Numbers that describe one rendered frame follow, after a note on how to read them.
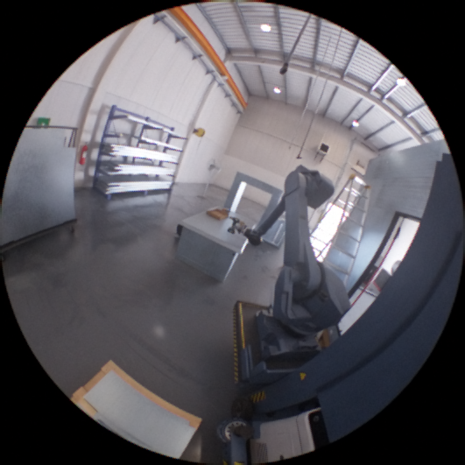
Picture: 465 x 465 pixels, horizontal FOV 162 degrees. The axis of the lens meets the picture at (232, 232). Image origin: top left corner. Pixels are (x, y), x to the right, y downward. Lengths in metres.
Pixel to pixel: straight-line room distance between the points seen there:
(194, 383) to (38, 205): 2.75
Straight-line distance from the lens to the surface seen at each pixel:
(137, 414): 1.33
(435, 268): 0.74
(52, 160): 2.77
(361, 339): 0.83
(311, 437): 0.98
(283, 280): 1.17
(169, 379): 1.63
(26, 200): 2.72
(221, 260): 2.39
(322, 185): 1.67
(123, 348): 1.72
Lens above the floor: 1.58
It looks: 21 degrees down
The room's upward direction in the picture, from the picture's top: 23 degrees clockwise
